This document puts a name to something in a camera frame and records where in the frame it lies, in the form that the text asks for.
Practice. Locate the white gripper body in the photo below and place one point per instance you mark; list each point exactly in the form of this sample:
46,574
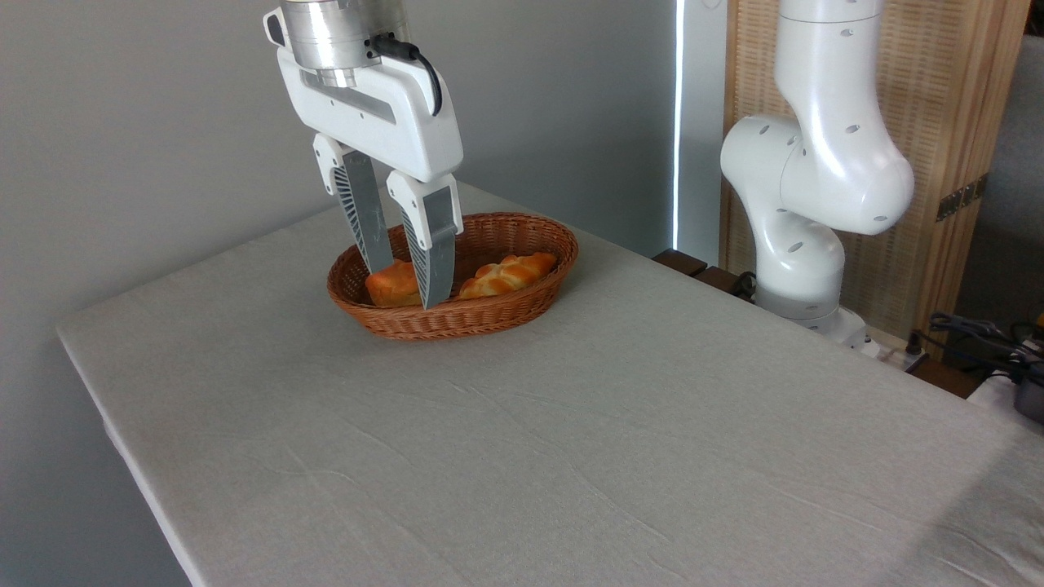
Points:
408,122

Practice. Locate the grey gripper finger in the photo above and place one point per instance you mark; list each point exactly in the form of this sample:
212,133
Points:
436,244
363,204

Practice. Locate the orange muffin bread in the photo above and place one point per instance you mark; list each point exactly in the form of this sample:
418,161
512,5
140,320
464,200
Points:
391,285

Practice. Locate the braided golden bread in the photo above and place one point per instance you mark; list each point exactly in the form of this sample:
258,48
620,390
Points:
506,275

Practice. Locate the brown wicker basket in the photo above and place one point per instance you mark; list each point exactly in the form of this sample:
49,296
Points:
489,322

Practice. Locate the grey tablecloth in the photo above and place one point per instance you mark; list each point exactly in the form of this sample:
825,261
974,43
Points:
571,448

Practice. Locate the dark metal screen hinge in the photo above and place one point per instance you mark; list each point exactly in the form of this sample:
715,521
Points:
961,198

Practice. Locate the wooden folding screen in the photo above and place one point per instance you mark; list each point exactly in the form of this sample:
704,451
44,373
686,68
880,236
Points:
938,81

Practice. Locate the dark grey device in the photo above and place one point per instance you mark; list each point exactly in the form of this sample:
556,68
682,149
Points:
1032,401

